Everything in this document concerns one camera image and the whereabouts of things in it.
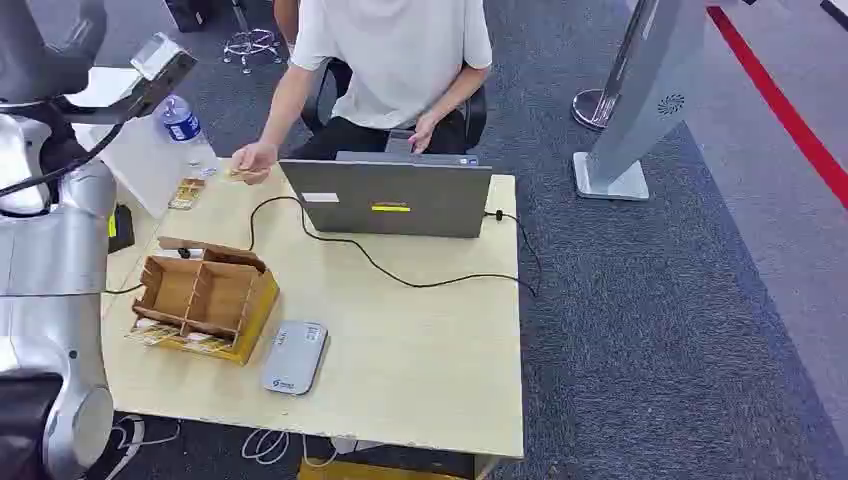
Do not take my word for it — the person's right hand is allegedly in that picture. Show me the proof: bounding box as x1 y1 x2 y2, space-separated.
230 140 280 186

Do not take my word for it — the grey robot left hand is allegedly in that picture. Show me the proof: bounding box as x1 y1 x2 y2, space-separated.
0 0 108 105

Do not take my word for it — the person's left hand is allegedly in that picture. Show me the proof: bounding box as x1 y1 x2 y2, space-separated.
407 111 443 156

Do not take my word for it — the grey phone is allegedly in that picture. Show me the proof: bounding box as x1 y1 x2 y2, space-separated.
385 129 418 156

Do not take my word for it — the black office chair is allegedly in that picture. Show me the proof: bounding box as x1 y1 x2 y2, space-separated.
300 57 489 152

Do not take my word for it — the grey laptop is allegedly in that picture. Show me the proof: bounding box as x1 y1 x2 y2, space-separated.
278 150 494 240

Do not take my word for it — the stack of cards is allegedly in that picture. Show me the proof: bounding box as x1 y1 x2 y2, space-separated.
166 176 207 213

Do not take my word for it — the clear water bottle blue label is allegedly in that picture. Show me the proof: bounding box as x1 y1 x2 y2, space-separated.
158 93 218 178

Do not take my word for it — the person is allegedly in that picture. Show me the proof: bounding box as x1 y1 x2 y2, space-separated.
230 0 494 186

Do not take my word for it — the white sheet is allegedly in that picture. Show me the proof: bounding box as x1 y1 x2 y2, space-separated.
66 66 221 221

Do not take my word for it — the chrome chair base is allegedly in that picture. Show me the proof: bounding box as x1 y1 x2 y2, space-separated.
222 0 284 75

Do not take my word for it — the black case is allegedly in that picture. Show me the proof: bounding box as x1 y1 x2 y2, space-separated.
162 0 208 34

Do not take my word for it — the wooden card box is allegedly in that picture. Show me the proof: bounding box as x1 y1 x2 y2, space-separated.
125 236 282 368

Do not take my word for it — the black block with yellow tag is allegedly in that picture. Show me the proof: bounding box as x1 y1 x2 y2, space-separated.
107 203 136 255

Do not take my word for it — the silver kiosk stand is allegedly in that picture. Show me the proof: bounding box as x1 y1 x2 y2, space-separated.
572 0 711 203

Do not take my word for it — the red floor tape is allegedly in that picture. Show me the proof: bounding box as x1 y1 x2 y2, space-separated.
706 5 848 211

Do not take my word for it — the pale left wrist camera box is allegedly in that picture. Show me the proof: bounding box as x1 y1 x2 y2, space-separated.
64 33 199 127

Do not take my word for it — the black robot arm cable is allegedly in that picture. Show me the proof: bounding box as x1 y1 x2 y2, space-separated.
0 117 128 219

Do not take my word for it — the black laptop cable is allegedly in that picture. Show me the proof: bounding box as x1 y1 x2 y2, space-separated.
248 195 543 299

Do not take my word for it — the chrome stanchion post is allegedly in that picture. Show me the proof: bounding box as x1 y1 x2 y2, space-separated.
570 0 658 132

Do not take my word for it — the white cable loop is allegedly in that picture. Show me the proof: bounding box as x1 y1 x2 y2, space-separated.
240 428 340 470

